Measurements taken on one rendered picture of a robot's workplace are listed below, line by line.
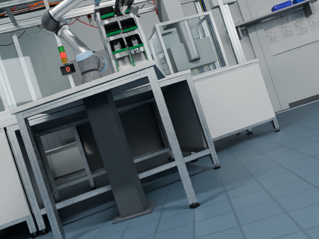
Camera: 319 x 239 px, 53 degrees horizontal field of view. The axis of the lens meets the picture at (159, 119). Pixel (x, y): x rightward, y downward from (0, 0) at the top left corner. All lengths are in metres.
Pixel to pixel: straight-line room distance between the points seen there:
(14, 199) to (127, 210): 0.89
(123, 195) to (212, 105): 1.77
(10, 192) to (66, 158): 4.57
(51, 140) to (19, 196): 2.13
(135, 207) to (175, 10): 2.44
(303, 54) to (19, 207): 5.78
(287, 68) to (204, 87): 3.50
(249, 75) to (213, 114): 0.63
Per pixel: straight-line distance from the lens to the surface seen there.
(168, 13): 3.83
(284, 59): 6.83
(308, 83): 6.91
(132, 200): 2.11
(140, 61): 2.90
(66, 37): 2.43
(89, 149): 4.27
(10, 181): 2.60
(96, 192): 2.55
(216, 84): 3.59
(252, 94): 3.76
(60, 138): 4.62
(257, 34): 6.72
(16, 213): 2.62
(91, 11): 4.12
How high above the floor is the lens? 0.52
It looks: level
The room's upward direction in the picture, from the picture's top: 18 degrees counter-clockwise
